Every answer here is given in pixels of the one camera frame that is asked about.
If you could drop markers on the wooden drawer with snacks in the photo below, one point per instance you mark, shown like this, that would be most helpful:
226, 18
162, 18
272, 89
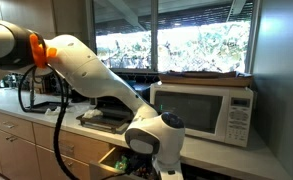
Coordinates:
112, 156

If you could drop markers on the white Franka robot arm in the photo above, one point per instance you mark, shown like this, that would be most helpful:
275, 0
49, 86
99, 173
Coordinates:
96, 80

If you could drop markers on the wide wooden drawer front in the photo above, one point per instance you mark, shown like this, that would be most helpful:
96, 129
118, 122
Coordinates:
92, 146

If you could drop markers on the narrow wooden drawer front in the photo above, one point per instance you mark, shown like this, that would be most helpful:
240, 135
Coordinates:
22, 128

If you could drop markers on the crumpled white cloth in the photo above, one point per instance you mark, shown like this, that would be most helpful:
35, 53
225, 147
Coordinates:
92, 113

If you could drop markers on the white microwave oven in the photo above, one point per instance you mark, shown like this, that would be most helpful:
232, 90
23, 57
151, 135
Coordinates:
202, 110

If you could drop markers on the wooden serving tray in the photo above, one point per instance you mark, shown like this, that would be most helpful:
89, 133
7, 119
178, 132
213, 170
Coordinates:
206, 81

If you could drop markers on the large kitchen window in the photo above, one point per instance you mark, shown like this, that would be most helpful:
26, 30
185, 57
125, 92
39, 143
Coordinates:
202, 46

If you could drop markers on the green snack packet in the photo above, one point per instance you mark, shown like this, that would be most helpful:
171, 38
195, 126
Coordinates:
122, 163

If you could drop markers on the crumpled white paper towel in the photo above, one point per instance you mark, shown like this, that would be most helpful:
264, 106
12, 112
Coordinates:
52, 111

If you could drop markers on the wooden base cabinet door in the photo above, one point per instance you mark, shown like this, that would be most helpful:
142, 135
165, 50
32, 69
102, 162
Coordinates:
26, 163
82, 168
1, 156
46, 165

